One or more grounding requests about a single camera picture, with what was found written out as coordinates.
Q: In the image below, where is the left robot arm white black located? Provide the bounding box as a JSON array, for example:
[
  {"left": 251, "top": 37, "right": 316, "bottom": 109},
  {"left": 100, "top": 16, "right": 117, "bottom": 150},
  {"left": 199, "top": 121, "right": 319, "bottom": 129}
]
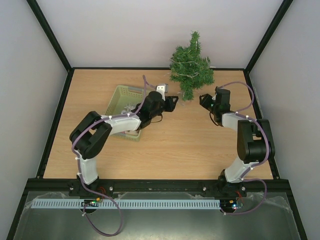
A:
[{"left": 69, "top": 91, "right": 179, "bottom": 186}]

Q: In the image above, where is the light green plastic basket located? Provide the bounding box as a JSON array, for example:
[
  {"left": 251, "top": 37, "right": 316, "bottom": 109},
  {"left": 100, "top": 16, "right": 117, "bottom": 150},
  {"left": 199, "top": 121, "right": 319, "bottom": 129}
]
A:
[{"left": 105, "top": 85, "right": 144, "bottom": 142}]

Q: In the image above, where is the light blue slotted cable duct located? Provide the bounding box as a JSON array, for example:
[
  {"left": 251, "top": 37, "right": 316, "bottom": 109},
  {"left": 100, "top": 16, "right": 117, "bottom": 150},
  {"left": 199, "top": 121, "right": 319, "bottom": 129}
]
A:
[{"left": 31, "top": 198, "right": 221, "bottom": 210}]

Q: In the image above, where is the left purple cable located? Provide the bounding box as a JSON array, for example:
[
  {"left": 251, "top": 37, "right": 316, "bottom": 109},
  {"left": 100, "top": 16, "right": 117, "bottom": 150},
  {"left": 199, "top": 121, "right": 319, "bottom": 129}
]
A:
[{"left": 71, "top": 74, "right": 161, "bottom": 236}]

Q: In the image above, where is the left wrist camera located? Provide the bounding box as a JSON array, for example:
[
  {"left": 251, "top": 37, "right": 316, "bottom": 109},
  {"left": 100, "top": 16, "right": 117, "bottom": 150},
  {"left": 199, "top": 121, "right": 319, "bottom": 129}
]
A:
[{"left": 155, "top": 83, "right": 169, "bottom": 101}]

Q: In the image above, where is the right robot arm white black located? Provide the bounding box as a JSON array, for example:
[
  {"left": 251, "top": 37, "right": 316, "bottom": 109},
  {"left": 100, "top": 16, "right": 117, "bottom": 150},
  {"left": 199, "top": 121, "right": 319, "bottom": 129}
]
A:
[{"left": 199, "top": 87, "right": 276, "bottom": 196}]

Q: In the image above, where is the black aluminium frame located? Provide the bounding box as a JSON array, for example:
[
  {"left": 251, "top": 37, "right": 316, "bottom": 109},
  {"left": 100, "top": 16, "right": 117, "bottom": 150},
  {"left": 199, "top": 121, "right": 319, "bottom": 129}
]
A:
[{"left": 6, "top": 0, "right": 308, "bottom": 240}]

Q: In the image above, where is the silver star tree topper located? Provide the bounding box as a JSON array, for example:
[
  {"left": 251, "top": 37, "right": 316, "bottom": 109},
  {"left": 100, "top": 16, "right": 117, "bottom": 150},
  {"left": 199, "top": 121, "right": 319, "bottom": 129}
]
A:
[{"left": 121, "top": 102, "right": 137, "bottom": 114}]

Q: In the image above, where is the small green christmas tree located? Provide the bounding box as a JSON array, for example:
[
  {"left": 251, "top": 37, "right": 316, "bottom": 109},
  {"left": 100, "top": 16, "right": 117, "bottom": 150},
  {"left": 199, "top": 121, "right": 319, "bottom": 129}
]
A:
[{"left": 168, "top": 30, "right": 215, "bottom": 102}]

